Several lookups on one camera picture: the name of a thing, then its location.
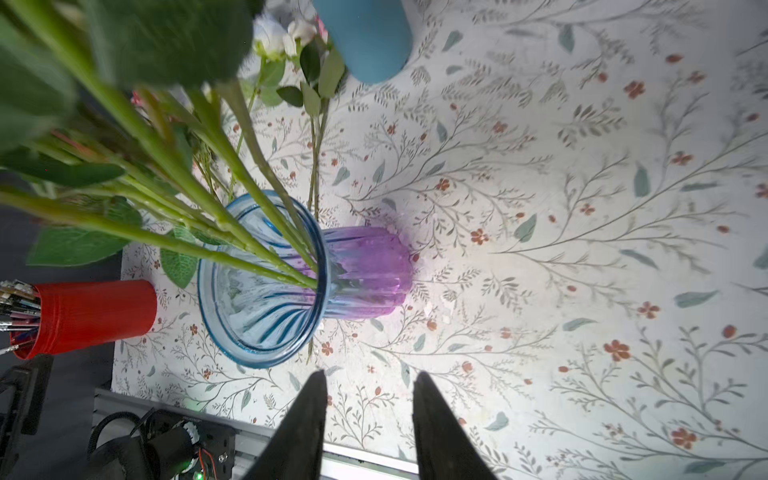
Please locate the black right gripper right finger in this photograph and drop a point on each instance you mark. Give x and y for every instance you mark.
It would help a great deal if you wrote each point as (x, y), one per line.
(443, 449)

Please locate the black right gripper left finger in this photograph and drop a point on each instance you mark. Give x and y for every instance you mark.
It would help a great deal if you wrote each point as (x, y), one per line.
(295, 451)

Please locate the coral pink rose stem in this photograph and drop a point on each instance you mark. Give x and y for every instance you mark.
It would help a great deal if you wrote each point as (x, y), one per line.
(64, 214)

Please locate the teal cylindrical vase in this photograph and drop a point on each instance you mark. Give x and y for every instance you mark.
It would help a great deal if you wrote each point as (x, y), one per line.
(373, 36)

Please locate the deep pink rose stem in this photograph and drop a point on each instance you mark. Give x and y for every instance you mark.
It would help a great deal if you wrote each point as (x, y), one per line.
(133, 110)

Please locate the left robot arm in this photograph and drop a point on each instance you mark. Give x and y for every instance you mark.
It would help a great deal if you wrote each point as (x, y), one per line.
(160, 444)

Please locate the red pen cup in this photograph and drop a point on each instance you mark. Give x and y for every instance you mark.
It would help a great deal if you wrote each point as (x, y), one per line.
(80, 315)

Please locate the white and magenta rosebud stems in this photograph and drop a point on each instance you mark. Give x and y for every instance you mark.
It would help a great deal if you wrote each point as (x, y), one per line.
(301, 67)

